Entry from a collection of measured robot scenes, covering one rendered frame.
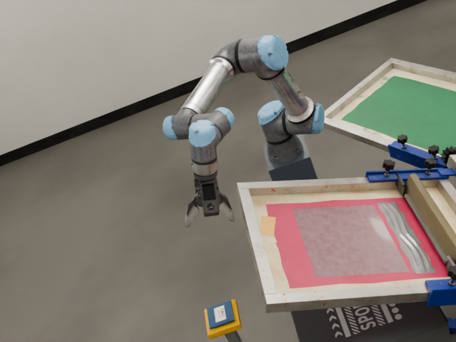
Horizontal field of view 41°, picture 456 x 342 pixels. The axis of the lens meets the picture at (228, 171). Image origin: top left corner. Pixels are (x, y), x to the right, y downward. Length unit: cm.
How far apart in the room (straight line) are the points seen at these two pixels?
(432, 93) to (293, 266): 146
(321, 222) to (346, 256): 18
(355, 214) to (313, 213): 15
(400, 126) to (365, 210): 83
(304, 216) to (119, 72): 394
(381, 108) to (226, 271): 150
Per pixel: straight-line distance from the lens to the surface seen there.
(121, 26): 565
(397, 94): 316
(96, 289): 433
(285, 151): 249
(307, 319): 226
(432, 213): 210
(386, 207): 222
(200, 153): 173
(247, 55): 208
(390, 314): 220
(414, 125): 293
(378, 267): 199
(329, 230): 208
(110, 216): 486
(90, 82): 589
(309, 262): 195
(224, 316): 236
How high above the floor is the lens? 270
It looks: 35 degrees down
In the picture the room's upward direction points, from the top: 24 degrees counter-clockwise
